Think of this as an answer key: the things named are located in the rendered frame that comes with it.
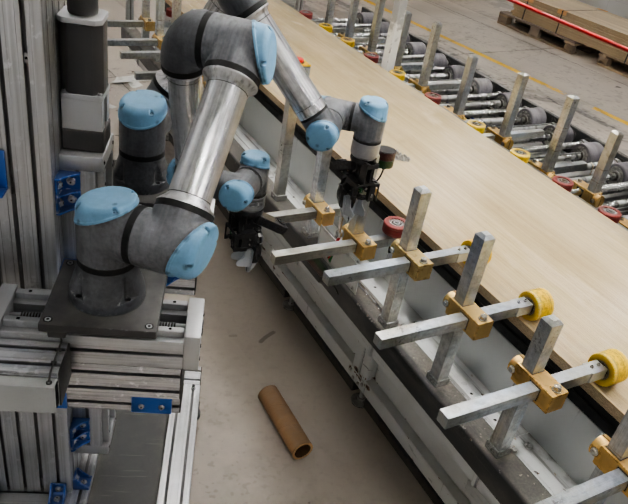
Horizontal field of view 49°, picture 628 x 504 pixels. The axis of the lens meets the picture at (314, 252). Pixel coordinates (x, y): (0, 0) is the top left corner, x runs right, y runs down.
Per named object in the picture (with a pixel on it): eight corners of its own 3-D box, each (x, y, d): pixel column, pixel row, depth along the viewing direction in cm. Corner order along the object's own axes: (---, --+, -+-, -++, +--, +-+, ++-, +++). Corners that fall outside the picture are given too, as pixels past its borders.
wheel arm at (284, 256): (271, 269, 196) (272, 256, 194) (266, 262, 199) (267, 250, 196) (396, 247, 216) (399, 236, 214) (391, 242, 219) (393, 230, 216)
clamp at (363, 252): (360, 261, 207) (363, 247, 204) (338, 237, 216) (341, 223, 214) (375, 258, 209) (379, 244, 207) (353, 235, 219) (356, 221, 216)
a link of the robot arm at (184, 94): (140, 15, 134) (162, 198, 171) (193, 27, 133) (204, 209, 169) (165, -12, 142) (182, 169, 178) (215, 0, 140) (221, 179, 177)
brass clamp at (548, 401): (543, 415, 148) (551, 398, 145) (502, 373, 158) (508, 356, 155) (563, 408, 151) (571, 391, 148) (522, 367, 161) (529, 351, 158)
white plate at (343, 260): (354, 295, 212) (360, 268, 207) (315, 249, 231) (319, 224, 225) (355, 294, 213) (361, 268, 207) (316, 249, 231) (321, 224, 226)
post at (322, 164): (306, 248, 239) (328, 119, 213) (301, 243, 241) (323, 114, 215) (315, 247, 240) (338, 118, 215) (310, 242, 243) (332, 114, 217)
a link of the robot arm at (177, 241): (135, 270, 137) (221, 30, 148) (205, 290, 135) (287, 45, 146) (113, 256, 125) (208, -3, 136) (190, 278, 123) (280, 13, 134)
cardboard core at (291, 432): (294, 446, 239) (259, 387, 260) (291, 461, 243) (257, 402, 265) (314, 440, 243) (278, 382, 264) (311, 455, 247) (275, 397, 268)
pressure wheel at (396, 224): (385, 260, 214) (393, 229, 207) (372, 247, 219) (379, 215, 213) (406, 257, 217) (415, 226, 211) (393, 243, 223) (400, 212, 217)
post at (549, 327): (488, 475, 169) (553, 324, 144) (479, 464, 172) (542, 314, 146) (498, 471, 171) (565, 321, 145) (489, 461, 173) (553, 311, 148)
